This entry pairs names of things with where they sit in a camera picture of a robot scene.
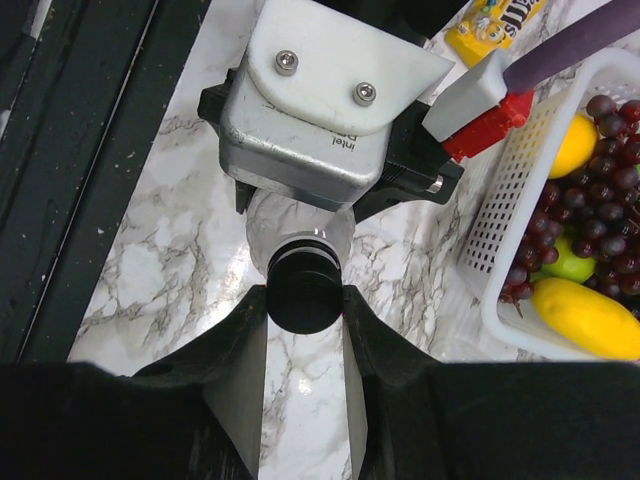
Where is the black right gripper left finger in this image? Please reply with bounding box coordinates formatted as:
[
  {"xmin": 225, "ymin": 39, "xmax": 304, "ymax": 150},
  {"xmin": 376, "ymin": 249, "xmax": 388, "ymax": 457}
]
[{"xmin": 1, "ymin": 286, "xmax": 267, "ymax": 479}]

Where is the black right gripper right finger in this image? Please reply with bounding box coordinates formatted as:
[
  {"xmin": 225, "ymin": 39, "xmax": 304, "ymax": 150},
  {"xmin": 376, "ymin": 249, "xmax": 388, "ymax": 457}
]
[{"xmin": 343, "ymin": 286, "xmax": 639, "ymax": 479}]

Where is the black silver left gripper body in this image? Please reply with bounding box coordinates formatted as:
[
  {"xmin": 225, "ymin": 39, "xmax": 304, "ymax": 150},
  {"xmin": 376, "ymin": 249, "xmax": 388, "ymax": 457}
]
[{"xmin": 197, "ymin": 1, "xmax": 463, "ymax": 220}]

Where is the clear bottle dark label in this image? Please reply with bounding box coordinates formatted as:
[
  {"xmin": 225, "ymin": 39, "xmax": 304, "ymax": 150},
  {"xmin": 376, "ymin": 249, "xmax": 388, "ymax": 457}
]
[{"xmin": 246, "ymin": 190, "xmax": 356, "ymax": 277}]

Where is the black bottle cap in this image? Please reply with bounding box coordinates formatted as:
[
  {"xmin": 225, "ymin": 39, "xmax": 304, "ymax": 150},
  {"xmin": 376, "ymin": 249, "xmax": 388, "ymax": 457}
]
[{"xmin": 266, "ymin": 271, "xmax": 343, "ymax": 335}]

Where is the yellow M&M candy bag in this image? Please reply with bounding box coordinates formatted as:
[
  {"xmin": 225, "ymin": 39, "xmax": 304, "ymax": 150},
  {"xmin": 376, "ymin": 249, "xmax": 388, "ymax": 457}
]
[{"xmin": 445, "ymin": 0, "xmax": 546, "ymax": 68}]

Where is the yellow mango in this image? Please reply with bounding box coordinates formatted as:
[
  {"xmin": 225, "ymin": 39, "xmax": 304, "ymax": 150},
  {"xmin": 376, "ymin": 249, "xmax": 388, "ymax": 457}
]
[{"xmin": 531, "ymin": 277, "xmax": 639, "ymax": 361}]

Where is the white plastic fruit basket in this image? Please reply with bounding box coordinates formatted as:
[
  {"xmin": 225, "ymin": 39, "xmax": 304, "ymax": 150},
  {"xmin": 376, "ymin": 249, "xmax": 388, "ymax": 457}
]
[{"xmin": 458, "ymin": 47, "xmax": 640, "ymax": 361}]

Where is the green apple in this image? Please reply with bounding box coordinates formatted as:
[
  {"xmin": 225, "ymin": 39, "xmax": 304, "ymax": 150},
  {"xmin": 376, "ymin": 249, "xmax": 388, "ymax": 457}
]
[{"xmin": 542, "ymin": 236, "xmax": 596, "ymax": 284}]

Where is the yellow lemon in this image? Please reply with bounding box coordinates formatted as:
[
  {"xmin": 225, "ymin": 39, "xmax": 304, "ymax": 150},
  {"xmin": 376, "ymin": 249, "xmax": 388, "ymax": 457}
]
[{"xmin": 548, "ymin": 113, "xmax": 599, "ymax": 180}]

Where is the red grape bunch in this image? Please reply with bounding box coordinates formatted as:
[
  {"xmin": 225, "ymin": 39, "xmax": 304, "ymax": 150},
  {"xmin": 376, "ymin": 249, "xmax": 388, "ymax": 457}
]
[{"xmin": 499, "ymin": 94, "xmax": 639, "ymax": 315}]

